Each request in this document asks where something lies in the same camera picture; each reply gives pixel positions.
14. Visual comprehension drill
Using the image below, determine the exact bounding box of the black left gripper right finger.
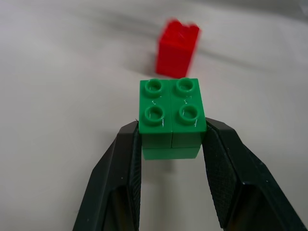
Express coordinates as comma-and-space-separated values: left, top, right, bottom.
203, 117, 308, 231

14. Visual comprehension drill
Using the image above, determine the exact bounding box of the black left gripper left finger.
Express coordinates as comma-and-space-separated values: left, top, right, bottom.
72, 120, 142, 231

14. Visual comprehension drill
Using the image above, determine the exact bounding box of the green studded block cube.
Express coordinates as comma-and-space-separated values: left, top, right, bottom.
139, 77, 208, 161

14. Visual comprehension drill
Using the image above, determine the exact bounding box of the red studded block cube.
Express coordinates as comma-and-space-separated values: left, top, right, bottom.
155, 17, 202, 79

